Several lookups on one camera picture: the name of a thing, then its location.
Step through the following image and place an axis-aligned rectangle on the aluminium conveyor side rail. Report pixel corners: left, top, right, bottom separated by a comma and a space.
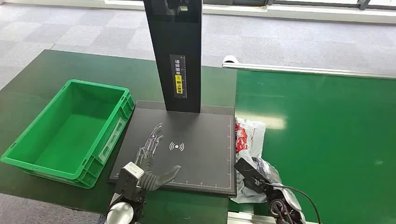
221, 62, 396, 80
227, 211, 319, 224

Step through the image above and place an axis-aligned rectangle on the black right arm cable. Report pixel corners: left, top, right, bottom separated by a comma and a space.
263, 182, 322, 224

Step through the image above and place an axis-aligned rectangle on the green plastic crate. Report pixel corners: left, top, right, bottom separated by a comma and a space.
0, 79, 136, 189

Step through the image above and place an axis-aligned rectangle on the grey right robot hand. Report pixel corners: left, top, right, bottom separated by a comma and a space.
251, 156, 283, 187

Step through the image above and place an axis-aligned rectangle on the white red printed plastic package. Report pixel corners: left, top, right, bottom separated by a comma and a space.
230, 117, 283, 204

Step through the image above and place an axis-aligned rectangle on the white window ledge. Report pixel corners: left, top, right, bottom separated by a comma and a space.
103, 0, 396, 24

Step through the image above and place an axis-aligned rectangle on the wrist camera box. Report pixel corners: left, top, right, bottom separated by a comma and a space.
115, 162, 145, 202
233, 157, 267, 195

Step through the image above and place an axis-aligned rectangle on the black inbound scanner machine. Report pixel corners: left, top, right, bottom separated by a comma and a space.
108, 0, 238, 197

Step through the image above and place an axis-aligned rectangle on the green conveyor belt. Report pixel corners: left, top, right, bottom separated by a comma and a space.
228, 69, 396, 224

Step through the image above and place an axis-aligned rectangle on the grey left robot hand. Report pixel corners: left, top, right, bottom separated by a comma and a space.
134, 122, 182, 191

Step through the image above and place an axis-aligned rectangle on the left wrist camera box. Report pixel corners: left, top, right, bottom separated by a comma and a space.
115, 162, 145, 202

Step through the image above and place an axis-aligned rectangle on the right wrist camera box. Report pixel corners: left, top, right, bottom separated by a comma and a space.
233, 157, 267, 195

